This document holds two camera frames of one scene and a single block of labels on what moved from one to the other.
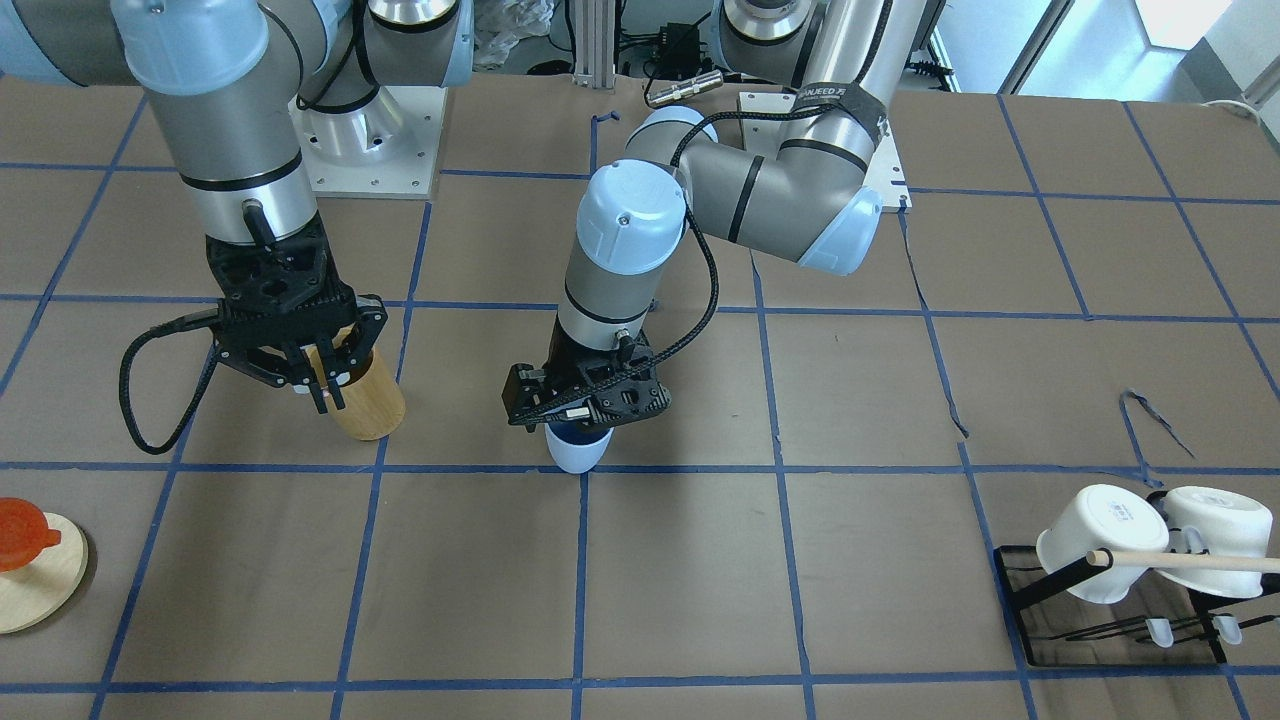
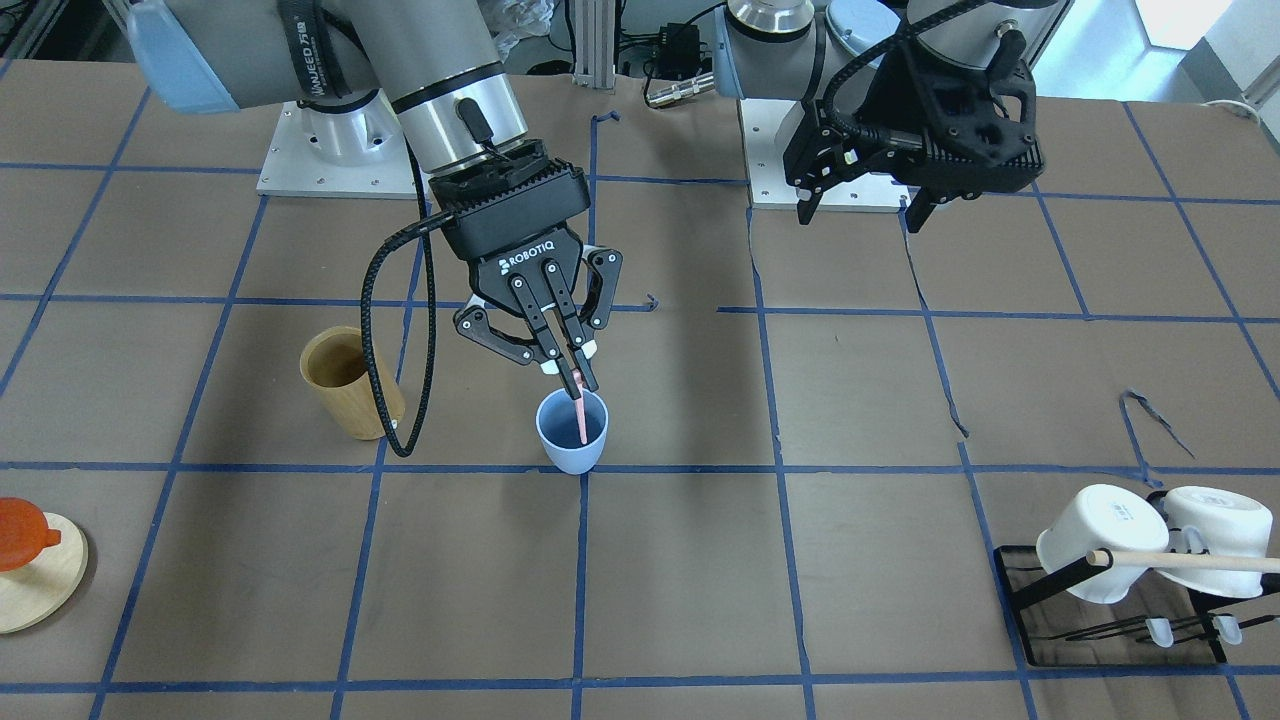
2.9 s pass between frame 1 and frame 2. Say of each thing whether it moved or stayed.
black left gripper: moved
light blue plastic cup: stayed
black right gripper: moved
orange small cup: stayed
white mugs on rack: stayed
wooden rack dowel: stayed
